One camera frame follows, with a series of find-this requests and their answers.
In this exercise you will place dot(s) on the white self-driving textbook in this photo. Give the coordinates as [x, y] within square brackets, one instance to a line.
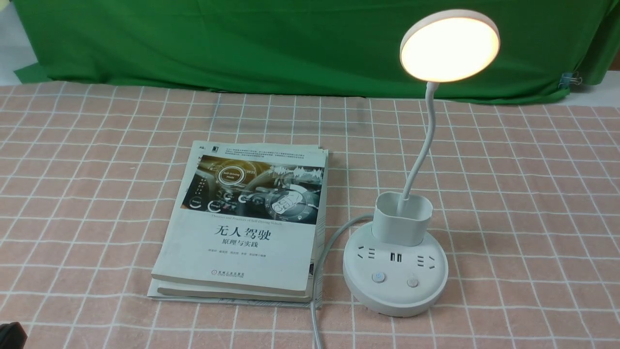
[242, 232]

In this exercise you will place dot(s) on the green backdrop cloth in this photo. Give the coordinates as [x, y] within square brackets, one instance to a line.
[313, 47]

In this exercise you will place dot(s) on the white desk lamp with socket base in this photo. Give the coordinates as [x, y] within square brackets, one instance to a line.
[392, 264]

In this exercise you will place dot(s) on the lower book under textbook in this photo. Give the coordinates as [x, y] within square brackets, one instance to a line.
[317, 271]

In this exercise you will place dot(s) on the black object at corner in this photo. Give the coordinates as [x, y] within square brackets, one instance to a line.
[12, 336]

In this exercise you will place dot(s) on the metal binder clip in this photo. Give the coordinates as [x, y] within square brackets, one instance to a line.
[568, 79]

